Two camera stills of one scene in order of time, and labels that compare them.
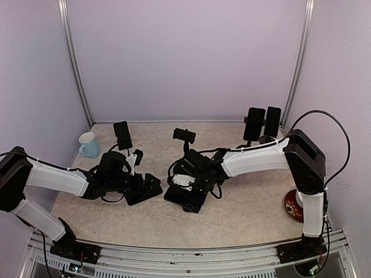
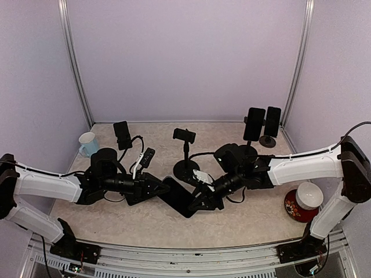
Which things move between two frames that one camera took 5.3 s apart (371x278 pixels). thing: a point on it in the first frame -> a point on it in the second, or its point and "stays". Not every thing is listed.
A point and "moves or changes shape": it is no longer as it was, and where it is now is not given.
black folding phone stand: x=123 y=137 stays
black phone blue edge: x=272 y=121 stays
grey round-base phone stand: x=265 y=139 stays
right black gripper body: x=199 y=200 -> x=217 y=203
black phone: x=254 y=124 stays
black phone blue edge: x=174 y=194 moves or changes shape
